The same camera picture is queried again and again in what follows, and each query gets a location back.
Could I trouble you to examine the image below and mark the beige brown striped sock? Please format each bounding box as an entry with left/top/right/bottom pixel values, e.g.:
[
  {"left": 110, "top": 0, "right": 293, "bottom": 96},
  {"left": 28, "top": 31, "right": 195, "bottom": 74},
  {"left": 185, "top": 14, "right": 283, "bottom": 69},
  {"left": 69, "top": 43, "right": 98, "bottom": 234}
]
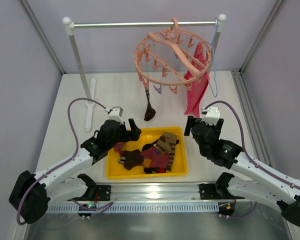
[{"left": 154, "top": 131, "right": 179, "bottom": 171}]

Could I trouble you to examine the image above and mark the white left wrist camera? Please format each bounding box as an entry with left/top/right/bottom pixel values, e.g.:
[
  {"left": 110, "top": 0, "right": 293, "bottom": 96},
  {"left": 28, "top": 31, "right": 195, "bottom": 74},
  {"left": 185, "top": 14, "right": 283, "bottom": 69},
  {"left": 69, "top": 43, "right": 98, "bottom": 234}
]
[{"left": 107, "top": 106, "right": 124, "bottom": 125}]

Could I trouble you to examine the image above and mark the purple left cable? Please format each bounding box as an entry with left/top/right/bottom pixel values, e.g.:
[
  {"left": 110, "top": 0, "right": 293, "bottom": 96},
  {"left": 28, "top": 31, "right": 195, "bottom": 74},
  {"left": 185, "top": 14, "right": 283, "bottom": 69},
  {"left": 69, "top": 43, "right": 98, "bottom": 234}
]
[{"left": 16, "top": 97, "right": 115, "bottom": 226}]

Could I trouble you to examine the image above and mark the pink round clip hanger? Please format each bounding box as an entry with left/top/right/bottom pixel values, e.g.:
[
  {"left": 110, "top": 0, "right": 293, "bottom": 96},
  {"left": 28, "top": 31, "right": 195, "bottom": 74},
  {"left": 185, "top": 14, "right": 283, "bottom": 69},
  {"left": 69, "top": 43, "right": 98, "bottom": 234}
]
[{"left": 133, "top": 18, "right": 214, "bottom": 94}]

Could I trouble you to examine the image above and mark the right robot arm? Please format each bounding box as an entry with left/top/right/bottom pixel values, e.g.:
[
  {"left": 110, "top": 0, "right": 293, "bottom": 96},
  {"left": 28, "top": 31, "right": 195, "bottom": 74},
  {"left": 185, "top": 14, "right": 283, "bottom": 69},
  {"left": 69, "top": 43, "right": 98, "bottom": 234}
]
[{"left": 184, "top": 116, "right": 300, "bottom": 227}]

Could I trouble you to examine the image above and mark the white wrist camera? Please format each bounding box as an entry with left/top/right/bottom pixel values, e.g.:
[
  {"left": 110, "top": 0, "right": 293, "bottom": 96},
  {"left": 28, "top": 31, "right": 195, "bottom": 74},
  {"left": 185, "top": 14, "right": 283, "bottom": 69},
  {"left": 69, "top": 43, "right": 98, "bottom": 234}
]
[
  {"left": 107, "top": 106, "right": 124, "bottom": 125},
  {"left": 200, "top": 106, "right": 221, "bottom": 126}
]

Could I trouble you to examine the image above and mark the purple cable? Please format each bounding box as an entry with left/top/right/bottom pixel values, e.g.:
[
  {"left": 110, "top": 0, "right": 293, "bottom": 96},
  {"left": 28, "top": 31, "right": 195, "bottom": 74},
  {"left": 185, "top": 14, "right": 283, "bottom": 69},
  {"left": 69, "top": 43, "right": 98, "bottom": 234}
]
[
  {"left": 16, "top": 97, "right": 115, "bottom": 226},
  {"left": 202, "top": 100, "right": 300, "bottom": 218}
]

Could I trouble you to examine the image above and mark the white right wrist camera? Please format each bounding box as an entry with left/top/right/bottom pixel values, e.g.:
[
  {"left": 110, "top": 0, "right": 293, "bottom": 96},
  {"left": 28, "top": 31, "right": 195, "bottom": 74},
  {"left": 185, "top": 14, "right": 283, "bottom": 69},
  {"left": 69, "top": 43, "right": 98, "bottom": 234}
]
[{"left": 200, "top": 106, "right": 221, "bottom": 126}]

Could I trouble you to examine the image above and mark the blue wire hanger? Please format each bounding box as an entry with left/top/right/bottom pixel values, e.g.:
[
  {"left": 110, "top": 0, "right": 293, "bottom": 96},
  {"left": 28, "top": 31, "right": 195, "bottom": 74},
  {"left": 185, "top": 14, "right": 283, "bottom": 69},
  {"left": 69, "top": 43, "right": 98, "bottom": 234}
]
[{"left": 209, "top": 17, "right": 220, "bottom": 98}]

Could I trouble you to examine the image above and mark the aluminium mounting rail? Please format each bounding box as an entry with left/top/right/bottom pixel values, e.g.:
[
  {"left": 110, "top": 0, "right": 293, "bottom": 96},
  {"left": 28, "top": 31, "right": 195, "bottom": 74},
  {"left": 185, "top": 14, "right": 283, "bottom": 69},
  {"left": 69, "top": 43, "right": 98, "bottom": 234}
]
[{"left": 48, "top": 182, "right": 241, "bottom": 216}]

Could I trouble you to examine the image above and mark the purple yellow patterned sock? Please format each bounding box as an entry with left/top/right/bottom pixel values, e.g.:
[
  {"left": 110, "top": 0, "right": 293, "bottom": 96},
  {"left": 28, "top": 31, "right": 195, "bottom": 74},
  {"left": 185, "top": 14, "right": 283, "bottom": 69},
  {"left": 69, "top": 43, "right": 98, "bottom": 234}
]
[{"left": 141, "top": 147, "right": 169, "bottom": 169}]

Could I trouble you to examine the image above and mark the dark brown sock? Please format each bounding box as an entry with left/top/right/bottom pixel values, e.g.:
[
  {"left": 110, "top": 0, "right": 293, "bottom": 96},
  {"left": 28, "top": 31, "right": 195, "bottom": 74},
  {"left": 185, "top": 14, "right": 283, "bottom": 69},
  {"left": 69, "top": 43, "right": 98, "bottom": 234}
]
[
  {"left": 118, "top": 149, "right": 144, "bottom": 170},
  {"left": 142, "top": 81, "right": 156, "bottom": 122}
]

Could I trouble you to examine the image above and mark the yellow plastic bin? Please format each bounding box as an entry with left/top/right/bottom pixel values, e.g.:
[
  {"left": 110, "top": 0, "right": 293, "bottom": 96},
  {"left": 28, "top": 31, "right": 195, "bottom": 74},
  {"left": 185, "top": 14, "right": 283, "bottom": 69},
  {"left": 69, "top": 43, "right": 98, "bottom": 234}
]
[{"left": 106, "top": 126, "right": 188, "bottom": 179}]

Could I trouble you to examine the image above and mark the pink towel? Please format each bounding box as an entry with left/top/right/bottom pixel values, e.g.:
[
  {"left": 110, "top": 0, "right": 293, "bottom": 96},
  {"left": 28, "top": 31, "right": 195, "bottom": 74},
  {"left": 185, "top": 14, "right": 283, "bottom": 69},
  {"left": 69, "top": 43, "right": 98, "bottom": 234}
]
[{"left": 184, "top": 42, "right": 210, "bottom": 118}]

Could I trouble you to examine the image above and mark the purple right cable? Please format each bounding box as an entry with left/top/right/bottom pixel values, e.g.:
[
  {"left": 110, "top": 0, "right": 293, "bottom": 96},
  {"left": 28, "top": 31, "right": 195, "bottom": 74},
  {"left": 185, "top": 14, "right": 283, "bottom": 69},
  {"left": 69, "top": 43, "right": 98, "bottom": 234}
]
[{"left": 202, "top": 100, "right": 300, "bottom": 218}]

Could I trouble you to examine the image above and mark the purple clothes clip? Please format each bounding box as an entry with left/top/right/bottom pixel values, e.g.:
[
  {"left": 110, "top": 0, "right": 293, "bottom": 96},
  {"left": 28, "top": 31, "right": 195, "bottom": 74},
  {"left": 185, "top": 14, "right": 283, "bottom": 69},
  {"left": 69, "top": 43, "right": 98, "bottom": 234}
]
[{"left": 153, "top": 85, "right": 162, "bottom": 95}]

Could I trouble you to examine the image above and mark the white metal drying rack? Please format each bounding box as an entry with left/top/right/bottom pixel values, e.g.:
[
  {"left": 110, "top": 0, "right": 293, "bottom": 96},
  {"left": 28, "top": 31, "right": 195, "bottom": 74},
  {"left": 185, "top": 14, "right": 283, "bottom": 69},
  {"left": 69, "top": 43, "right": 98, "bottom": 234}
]
[{"left": 62, "top": 14, "right": 227, "bottom": 132}]

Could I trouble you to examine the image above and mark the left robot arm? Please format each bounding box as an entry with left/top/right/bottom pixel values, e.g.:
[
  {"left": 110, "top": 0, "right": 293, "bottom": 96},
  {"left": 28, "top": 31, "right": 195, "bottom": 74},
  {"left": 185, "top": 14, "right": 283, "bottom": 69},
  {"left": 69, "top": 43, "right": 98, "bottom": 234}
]
[{"left": 8, "top": 118, "right": 142, "bottom": 225}]

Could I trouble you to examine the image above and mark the red yellow argyle sock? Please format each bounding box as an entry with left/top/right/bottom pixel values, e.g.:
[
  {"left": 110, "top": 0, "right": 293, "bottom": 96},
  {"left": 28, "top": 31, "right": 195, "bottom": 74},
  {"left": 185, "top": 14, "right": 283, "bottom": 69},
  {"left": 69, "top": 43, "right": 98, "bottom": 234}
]
[{"left": 143, "top": 167, "right": 166, "bottom": 175}]

